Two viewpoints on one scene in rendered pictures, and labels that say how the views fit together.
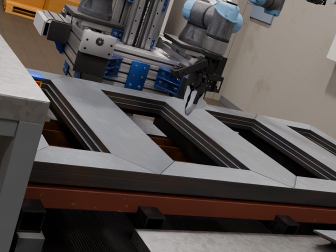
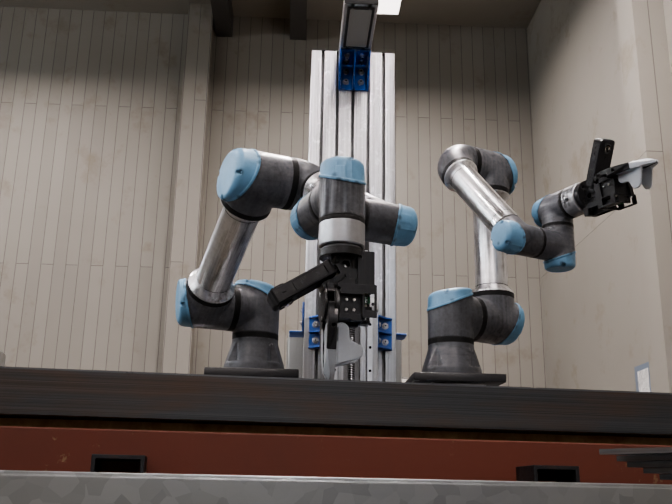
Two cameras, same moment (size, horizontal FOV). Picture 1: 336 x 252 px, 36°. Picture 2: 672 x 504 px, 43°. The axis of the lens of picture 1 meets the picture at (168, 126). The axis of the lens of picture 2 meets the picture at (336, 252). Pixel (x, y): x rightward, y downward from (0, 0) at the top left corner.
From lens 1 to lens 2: 0.90 m
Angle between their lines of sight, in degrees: 40
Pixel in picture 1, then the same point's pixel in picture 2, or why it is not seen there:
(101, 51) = not seen: hidden behind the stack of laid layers
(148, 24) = (362, 372)
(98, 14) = (250, 363)
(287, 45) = not seen: outside the picture
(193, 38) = (441, 363)
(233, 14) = (346, 167)
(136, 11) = not seen: hidden behind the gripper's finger
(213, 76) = (351, 286)
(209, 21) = (316, 202)
